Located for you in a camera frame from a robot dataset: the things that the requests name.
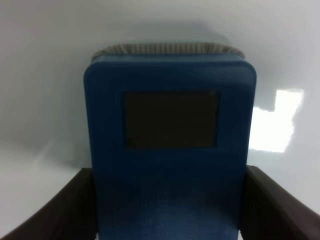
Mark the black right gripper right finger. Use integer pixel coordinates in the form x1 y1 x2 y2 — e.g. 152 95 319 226
239 165 320 240

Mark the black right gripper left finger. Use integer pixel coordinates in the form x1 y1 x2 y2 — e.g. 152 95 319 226
1 168 98 240

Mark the blue board eraser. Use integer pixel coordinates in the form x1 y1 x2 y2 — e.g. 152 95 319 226
83 42 257 240

